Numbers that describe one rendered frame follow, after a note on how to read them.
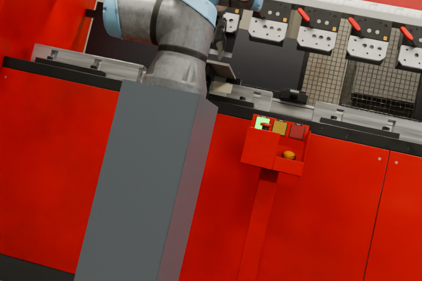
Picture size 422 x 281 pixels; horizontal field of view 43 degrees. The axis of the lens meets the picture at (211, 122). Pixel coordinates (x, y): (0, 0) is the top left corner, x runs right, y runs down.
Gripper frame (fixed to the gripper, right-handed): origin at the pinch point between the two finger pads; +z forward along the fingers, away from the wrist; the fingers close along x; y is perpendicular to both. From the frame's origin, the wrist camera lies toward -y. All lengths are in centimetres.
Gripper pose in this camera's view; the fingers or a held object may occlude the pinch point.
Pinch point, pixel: (211, 57)
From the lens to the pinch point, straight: 215.0
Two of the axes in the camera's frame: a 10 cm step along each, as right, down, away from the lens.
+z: -0.9, 8.1, 5.8
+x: -9.6, -2.1, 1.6
